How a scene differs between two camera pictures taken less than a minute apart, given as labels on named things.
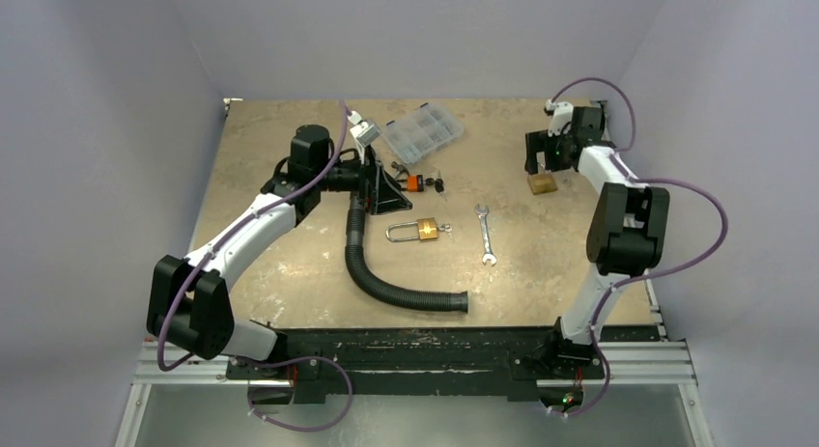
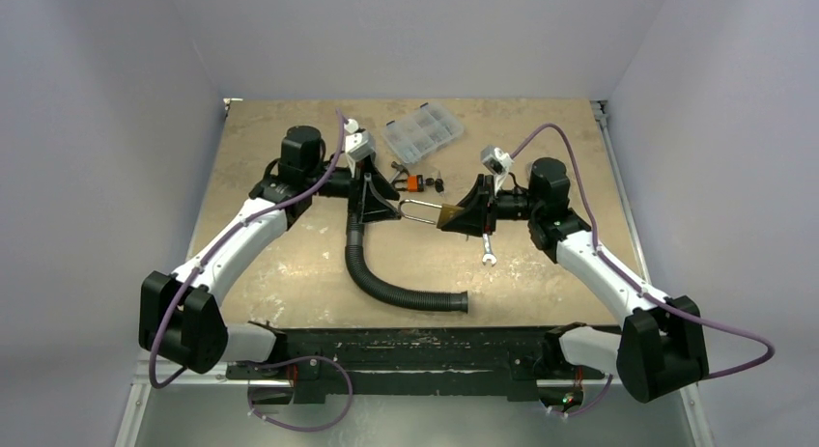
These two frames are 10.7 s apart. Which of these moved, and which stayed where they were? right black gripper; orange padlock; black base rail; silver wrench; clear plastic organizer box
Moved: right black gripper
Stayed: clear plastic organizer box; black base rail; orange padlock; silver wrench
